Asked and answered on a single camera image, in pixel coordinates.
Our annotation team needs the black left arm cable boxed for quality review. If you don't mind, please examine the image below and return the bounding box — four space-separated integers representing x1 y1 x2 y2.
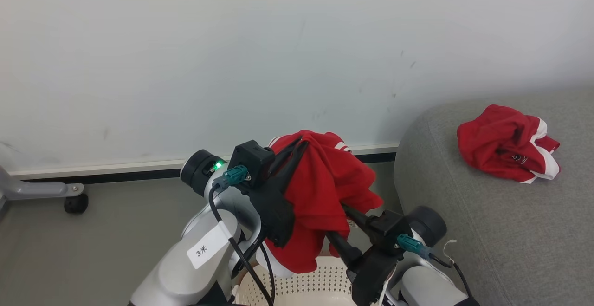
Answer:
208 165 277 306

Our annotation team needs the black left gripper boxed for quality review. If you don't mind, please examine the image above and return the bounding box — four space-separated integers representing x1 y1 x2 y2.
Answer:
241 137 310 247

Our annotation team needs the grey fabric sofa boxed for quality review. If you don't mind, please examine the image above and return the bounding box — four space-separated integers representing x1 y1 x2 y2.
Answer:
394 88 594 306

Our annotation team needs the black caster wheel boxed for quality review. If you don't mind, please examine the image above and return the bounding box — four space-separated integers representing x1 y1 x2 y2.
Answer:
64 193 89 215

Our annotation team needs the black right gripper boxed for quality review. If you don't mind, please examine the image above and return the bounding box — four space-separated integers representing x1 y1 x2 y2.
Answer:
326 204 398 306

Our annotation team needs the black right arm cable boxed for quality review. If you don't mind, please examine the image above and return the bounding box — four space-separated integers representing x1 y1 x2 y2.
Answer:
396 233 473 298

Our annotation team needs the white paper label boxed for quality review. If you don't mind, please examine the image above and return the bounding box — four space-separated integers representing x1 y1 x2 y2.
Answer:
187 221 233 270

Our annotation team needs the white and black baseboard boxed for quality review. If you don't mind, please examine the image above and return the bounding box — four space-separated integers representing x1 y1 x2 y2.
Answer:
8 142 400 184

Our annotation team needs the grey metal chair leg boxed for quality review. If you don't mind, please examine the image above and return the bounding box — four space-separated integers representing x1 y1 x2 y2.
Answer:
0 165 85 215

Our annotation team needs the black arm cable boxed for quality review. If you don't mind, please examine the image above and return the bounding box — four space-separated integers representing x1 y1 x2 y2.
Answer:
208 165 277 306
396 233 473 298

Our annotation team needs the red garment with white trim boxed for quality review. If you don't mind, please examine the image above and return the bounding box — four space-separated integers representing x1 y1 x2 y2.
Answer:
457 104 562 184
255 130 385 279

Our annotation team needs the white perforated laundry basket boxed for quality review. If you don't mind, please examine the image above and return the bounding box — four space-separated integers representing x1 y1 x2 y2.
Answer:
233 255 359 306

